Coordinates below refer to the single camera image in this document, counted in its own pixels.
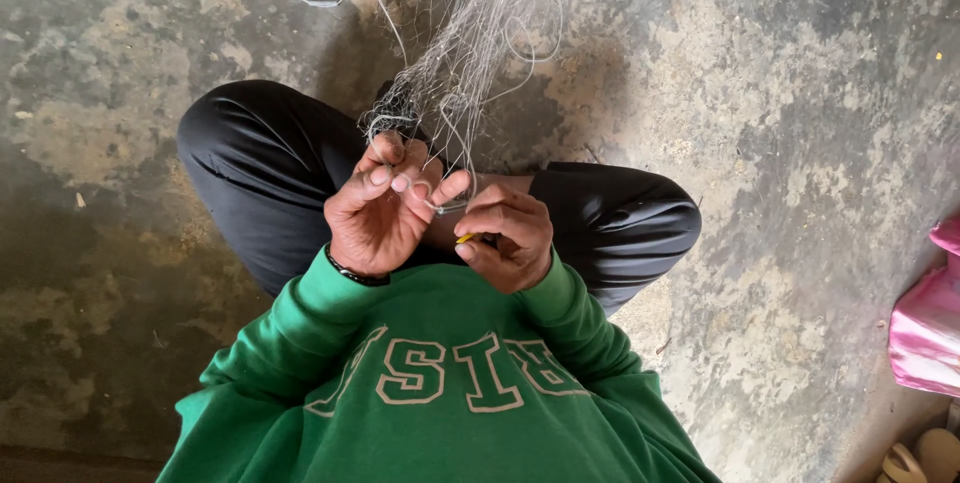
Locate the person's left hand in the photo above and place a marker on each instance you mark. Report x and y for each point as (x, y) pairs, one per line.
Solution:
(367, 231)

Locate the person's right hand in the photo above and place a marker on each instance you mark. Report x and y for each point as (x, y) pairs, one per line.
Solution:
(517, 235)

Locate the person's right fingers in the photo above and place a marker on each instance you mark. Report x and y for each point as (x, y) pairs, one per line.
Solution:
(484, 220)

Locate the yellow netting needle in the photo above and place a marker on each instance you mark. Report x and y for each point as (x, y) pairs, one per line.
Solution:
(466, 237)

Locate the grey nylon fishing net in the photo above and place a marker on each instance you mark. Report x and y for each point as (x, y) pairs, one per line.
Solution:
(480, 25)

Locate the black wristband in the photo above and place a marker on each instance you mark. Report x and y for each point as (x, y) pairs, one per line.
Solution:
(352, 276)

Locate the green lettered sweatshirt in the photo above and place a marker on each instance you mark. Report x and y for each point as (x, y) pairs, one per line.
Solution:
(450, 438)

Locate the black trousers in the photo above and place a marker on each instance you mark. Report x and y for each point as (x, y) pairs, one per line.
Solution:
(262, 168)

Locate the pink shiny bag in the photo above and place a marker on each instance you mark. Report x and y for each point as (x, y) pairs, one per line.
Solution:
(926, 333)

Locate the beige sandal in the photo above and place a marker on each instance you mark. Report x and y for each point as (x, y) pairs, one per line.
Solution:
(941, 453)
(902, 466)

